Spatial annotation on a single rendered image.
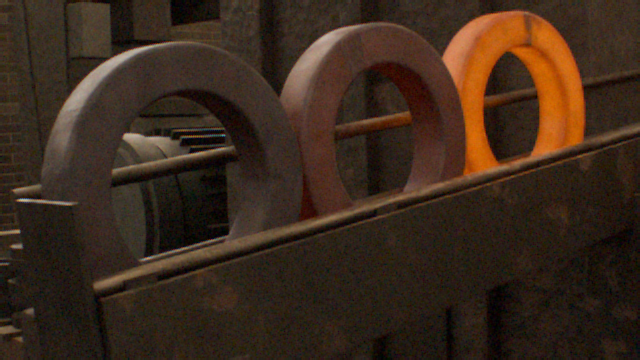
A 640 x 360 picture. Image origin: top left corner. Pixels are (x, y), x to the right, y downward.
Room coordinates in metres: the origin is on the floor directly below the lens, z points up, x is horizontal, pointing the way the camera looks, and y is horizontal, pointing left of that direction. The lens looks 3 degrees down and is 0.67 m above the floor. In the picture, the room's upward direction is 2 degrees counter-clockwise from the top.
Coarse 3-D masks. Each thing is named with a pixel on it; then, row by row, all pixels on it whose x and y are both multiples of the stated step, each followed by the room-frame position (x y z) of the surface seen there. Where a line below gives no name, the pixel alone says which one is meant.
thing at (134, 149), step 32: (160, 128) 2.14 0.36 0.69; (192, 128) 2.16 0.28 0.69; (128, 160) 1.94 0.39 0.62; (128, 192) 1.94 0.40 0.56; (160, 192) 1.91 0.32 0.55; (192, 192) 1.97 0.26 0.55; (224, 192) 2.01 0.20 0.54; (128, 224) 1.94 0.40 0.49; (160, 224) 1.89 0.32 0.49; (192, 224) 1.96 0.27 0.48; (224, 224) 2.00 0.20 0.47; (32, 320) 2.22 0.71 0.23; (32, 352) 2.23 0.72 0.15
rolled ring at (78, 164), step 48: (144, 48) 0.56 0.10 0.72; (192, 48) 0.58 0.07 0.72; (96, 96) 0.53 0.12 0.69; (144, 96) 0.55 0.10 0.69; (192, 96) 0.60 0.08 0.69; (240, 96) 0.60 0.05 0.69; (48, 144) 0.54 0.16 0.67; (96, 144) 0.53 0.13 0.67; (240, 144) 0.63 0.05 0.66; (288, 144) 0.63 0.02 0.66; (48, 192) 0.53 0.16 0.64; (96, 192) 0.53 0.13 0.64; (288, 192) 0.63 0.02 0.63; (96, 240) 0.53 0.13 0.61
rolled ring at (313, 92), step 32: (352, 32) 0.67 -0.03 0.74; (384, 32) 0.69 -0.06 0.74; (320, 64) 0.65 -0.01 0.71; (352, 64) 0.67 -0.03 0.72; (384, 64) 0.70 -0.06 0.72; (416, 64) 0.72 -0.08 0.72; (288, 96) 0.66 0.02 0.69; (320, 96) 0.65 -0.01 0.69; (416, 96) 0.74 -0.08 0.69; (448, 96) 0.74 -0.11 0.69; (320, 128) 0.65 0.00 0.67; (416, 128) 0.76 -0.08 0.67; (448, 128) 0.74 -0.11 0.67; (320, 160) 0.65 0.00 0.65; (416, 160) 0.76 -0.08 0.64; (448, 160) 0.74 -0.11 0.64; (320, 192) 0.65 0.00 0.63
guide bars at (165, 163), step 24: (624, 72) 1.07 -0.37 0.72; (504, 96) 0.91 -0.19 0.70; (528, 96) 0.93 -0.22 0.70; (384, 120) 0.79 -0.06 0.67; (408, 120) 0.81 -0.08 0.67; (144, 168) 0.63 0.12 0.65; (168, 168) 0.64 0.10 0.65; (192, 168) 0.65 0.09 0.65; (24, 192) 0.57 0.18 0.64; (216, 240) 0.64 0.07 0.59; (144, 264) 0.60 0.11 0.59
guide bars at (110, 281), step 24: (576, 144) 0.85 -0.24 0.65; (600, 144) 0.87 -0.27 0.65; (504, 168) 0.76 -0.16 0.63; (528, 168) 0.79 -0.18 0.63; (408, 192) 0.69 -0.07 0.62; (432, 192) 0.70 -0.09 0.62; (456, 192) 0.72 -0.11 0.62; (336, 216) 0.63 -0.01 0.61; (360, 216) 0.65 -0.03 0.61; (240, 240) 0.58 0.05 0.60; (264, 240) 0.59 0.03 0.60; (288, 240) 0.60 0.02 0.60; (168, 264) 0.54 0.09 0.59; (192, 264) 0.55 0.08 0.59; (96, 288) 0.50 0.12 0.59; (120, 288) 0.52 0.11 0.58
